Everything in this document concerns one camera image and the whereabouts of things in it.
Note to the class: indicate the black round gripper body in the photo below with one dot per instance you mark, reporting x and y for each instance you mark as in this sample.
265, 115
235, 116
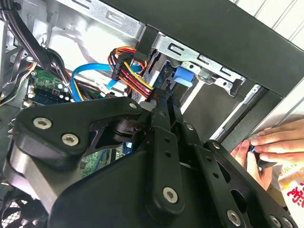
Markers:
107, 197

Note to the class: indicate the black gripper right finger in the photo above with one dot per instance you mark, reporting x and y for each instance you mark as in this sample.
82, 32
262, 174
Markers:
209, 161

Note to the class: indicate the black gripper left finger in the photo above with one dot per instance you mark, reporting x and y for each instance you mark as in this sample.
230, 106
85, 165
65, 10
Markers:
59, 114

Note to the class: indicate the hard disk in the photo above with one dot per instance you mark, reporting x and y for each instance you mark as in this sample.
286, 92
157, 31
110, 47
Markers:
183, 76

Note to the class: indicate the person's left hand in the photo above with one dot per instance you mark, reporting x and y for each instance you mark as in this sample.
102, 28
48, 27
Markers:
259, 175

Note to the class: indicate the person's right hand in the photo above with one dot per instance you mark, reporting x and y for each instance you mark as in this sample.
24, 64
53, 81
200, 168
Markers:
285, 142

